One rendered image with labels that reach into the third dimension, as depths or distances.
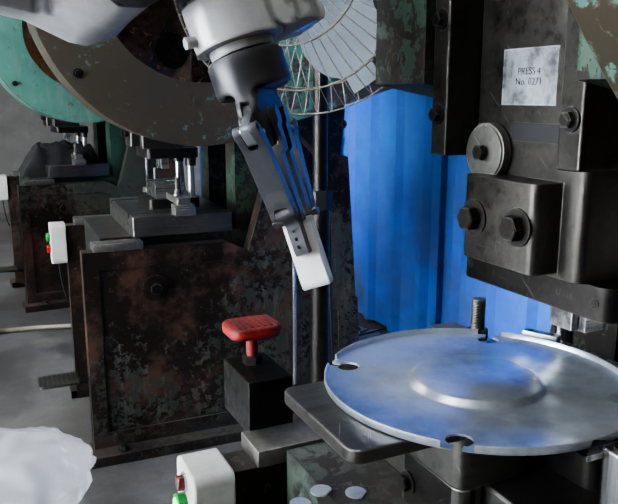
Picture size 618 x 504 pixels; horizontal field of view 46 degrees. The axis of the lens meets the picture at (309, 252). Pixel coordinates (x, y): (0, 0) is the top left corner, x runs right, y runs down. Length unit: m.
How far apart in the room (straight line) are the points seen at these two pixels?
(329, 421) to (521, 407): 0.17
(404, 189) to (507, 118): 2.40
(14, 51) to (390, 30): 2.88
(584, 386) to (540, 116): 0.25
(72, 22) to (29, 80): 2.84
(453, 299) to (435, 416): 2.22
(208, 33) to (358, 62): 0.75
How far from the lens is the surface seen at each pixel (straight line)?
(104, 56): 1.87
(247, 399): 0.92
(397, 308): 3.22
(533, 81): 0.69
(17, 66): 3.57
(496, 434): 0.62
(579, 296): 0.68
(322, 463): 0.85
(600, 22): 0.31
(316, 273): 0.72
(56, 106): 3.59
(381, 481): 0.82
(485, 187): 0.69
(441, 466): 0.70
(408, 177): 3.07
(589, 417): 0.67
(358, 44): 1.41
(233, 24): 0.69
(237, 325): 0.94
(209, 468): 0.88
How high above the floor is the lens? 1.05
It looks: 12 degrees down
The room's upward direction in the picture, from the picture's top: straight up
